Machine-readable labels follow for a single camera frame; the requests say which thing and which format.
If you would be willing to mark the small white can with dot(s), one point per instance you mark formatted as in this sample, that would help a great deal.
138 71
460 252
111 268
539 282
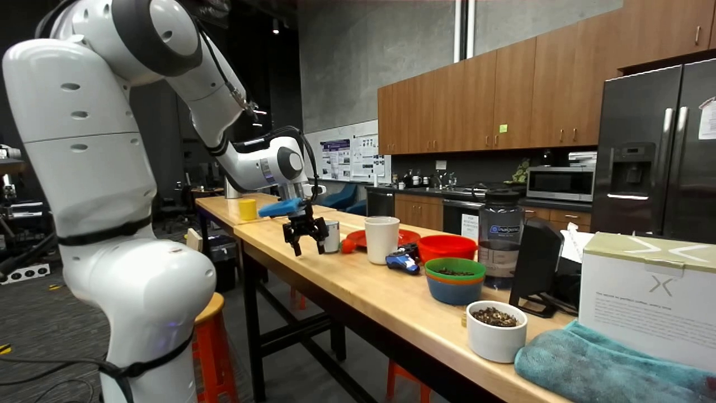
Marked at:
332 239

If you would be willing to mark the yellow mug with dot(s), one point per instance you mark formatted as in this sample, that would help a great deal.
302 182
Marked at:
247 209

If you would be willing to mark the black refrigerator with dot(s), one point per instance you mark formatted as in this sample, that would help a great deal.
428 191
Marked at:
657 153

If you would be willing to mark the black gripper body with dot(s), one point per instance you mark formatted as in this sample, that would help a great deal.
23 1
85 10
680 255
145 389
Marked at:
306 225

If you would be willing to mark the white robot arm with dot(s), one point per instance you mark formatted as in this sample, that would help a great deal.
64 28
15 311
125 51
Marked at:
70 96

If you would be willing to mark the silver microwave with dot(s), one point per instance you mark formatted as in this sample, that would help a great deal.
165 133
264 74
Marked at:
560 185

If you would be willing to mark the green and blue bowl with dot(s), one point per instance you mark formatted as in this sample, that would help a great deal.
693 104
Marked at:
456 281

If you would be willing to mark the white tall cup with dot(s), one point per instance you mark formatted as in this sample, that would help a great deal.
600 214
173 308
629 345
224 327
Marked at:
381 237

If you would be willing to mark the white cardboard box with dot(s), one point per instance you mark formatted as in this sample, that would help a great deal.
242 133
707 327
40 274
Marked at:
657 295

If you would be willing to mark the red plate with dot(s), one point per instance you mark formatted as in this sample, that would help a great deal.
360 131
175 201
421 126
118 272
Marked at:
360 242

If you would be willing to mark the wooden upper cabinets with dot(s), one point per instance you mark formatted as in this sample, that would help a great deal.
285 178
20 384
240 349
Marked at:
540 93

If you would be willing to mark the red bowl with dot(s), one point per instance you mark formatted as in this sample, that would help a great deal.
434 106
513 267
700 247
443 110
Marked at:
434 247

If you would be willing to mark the white ramekin with contents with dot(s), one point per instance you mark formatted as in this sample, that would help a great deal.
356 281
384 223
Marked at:
495 330

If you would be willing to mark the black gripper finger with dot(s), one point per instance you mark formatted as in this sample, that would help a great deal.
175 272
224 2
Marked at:
296 245
323 242

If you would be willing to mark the orange stool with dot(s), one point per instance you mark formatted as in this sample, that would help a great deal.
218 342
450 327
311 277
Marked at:
212 351

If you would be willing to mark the teal cloth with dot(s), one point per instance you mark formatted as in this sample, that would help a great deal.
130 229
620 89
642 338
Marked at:
586 366

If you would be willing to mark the blue and black toy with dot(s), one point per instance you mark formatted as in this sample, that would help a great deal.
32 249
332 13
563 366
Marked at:
404 260

